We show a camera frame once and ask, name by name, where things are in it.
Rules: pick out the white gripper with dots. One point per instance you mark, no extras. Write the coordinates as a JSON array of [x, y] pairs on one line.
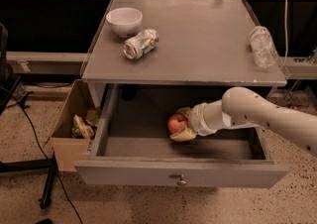
[[197, 119]]

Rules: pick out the crushed soda can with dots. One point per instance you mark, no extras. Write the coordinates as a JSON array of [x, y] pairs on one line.
[[140, 44]]

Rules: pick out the metal drawer knob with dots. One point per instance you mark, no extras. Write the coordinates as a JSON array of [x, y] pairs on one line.
[[179, 179]]

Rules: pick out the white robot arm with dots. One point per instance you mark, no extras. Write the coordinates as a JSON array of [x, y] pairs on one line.
[[241, 108]]

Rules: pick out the white ceramic bowl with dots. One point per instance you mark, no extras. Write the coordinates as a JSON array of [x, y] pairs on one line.
[[124, 22]]

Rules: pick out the black stand base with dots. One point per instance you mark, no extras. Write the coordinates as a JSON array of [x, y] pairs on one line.
[[9, 81]]

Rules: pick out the snack bags in box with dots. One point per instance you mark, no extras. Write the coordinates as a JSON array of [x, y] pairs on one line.
[[85, 127]]

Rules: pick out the cardboard box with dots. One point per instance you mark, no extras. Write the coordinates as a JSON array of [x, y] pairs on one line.
[[67, 148]]

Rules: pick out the red apple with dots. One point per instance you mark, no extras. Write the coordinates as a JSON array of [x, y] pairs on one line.
[[176, 122]]

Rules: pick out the open grey top drawer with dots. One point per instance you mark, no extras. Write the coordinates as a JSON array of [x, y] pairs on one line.
[[132, 144]]

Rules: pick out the grey cabinet table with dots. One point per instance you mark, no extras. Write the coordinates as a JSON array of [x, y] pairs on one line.
[[200, 42]]

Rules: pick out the clear plastic bottle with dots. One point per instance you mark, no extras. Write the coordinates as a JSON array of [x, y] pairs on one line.
[[262, 46]]

